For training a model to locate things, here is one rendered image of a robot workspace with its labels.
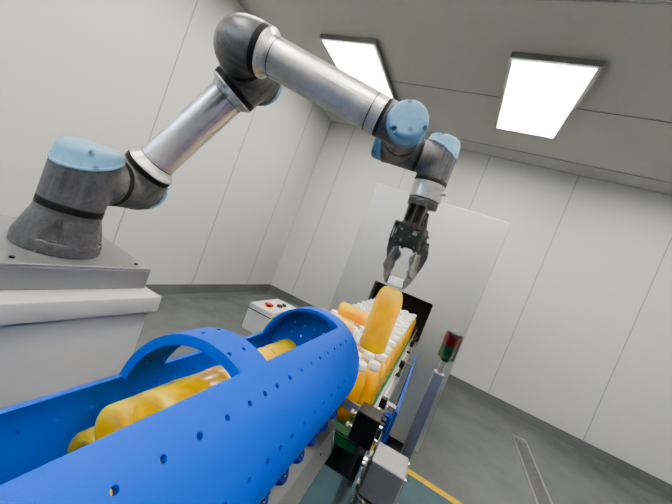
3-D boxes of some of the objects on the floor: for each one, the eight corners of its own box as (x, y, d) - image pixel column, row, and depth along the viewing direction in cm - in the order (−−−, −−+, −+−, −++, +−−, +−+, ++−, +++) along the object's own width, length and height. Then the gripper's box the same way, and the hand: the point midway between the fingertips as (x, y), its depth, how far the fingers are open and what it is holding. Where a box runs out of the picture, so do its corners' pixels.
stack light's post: (328, 630, 120) (434, 371, 114) (331, 619, 123) (434, 368, 118) (337, 638, 118) (444, 376, 113) (340, 627, 122) (444, 373, 117)
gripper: (395, 190, 71) (364, 277, 72) (445, 204, 66) (411, 296, 68) (403, 198, 78) (375, 277, 80) (448, 211, 74) (417, 294, 76)
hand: (396, 280), depth 76 cm, fingers closed on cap, 4 cm apart
